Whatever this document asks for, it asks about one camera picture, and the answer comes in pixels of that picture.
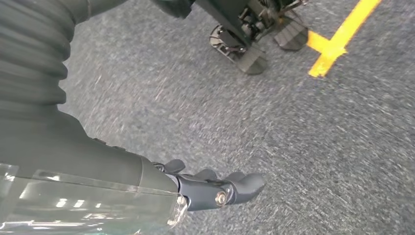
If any black robot right foot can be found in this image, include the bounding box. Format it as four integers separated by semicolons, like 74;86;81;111
209;24;269;76

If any black robot foot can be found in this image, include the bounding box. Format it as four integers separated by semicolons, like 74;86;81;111
209;24;269;76
274;11;309;51

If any black robot right leg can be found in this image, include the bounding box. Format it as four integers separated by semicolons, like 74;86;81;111
150;0;286;47

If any black robot left foot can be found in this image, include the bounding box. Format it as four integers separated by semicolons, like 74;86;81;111
274;11;309;51

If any yellow floor tape mark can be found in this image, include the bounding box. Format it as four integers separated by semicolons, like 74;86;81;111
306;0;383;78

